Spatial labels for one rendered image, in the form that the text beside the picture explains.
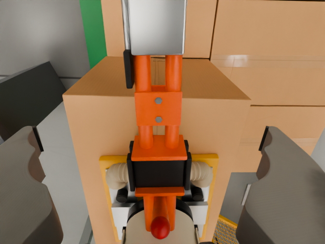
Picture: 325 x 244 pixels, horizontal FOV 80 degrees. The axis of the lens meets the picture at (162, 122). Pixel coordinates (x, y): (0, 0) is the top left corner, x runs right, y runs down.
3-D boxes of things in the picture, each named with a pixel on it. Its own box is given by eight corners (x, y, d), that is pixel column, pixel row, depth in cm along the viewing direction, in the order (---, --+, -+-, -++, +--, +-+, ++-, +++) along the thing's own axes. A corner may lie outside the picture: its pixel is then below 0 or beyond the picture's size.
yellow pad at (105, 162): (146, 236, 65) (145, 251, 60) (116, 236, 64) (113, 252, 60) (140, 154, 48) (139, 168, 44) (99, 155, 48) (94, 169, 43)
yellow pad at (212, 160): (203, 234, 65) (207, 250, 61) (173, 235, 65) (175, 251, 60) (217, 153, 48) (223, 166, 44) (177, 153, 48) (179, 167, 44)
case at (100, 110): (191, 173, 106) (208, 252, 71) (117, 172, 104) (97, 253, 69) (209, 59, 76) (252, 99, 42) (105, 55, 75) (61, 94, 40)
